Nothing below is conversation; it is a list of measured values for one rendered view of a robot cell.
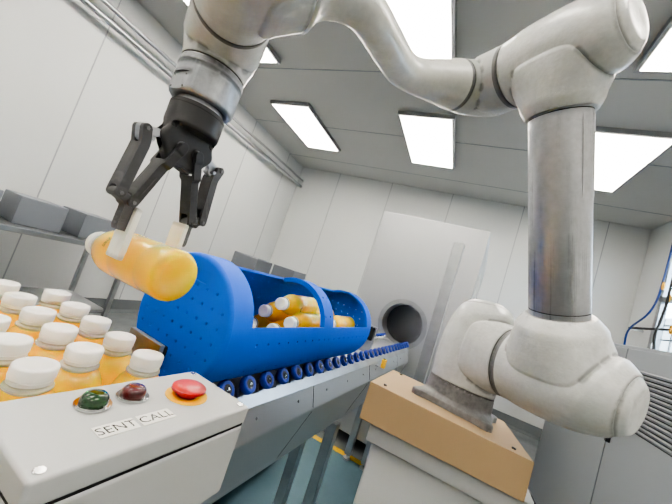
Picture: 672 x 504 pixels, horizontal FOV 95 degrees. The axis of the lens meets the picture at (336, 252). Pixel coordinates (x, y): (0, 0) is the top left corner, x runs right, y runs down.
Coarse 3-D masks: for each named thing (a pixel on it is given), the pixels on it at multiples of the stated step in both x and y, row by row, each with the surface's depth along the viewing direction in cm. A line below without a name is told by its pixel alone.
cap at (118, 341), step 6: (108, 336) 44; (114, 336) 45; (120, 336) 45; (126, 336) 46; (132, 336) 47; (108, 342) 44; (114, 342) 44; (120, 342) 44; (126, 342) 45; (132, 342) 46; (108, 348) 44; (114, 348) 44; (120, 348) 44; (126, 348) 45
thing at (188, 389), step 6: (174, 384) 33; (180, 384) 33; (186, 384) 34; (192, 384) 34; (198, 384) 35; (174, 390) 32; (180, 390) 32; (186, 390) 32; (192, 390) 33; (198, 390) 33; (204, 390) 34; (180, 396) 33; (186, 396) 32; (192, 396) 32; (198, 396) 33
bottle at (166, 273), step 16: (96, 240) 43; (144, 240) 41; (96, 256) 42; (128, 256) 39; (144, 256) 38; (160, 256) 37; (176, 256) 39; (112, 272) 41; (128, 272) 38; (144, 272) 37; (160, 272) 37; (176, 272) 40; (192, 272) 41; (144, 288) 37; (160, 288) 38; (176, 288) 40
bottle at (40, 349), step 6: (36, 342) 40; (42, 342) 40; (36, 348) 40; (42, 348) 40; (48, 348) 40; (54, 348) 40; (60, 348) 41; (30, 354) 39; (36, 354) 39; (42, 354) 40; (48, 354) 40; (54, 354) 40; (60, 354) 41
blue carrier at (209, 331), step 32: (192, 256) 67; (192, 288) 65; (224, 288) 62; (256, 288) 102; (288, 288) 116; (320, 288) 105; (160, 320) 67; (192, 320) 63; (224, 320) 60; (320, 320) 96; (192, 352) 61; (224, 352) 59; (256, 352) 68; (288, 352) 81; (320, 352) 100; (352, 352) 136
